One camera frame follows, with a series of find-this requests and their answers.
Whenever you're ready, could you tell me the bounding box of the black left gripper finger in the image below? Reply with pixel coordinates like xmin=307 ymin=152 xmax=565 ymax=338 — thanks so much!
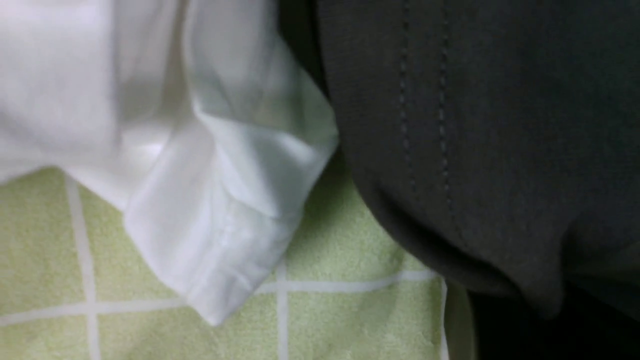
xmin=470 ymin=280 xmax=640 ymax=360

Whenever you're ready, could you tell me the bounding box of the dark gray long-sleeved shirt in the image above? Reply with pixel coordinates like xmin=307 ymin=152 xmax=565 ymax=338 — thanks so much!
xmin=277 ymin=0 xmax=640 ymax=321

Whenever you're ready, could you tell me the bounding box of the white crumpled shirt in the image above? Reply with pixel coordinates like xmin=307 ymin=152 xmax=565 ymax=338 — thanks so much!
xmin=0 ymin=0 xmax=338 ymax=326

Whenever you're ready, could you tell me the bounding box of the light green checkered tablecloth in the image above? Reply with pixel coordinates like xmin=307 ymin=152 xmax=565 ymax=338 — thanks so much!
xmin=0 ymin=156 xmax=473 ymax=360

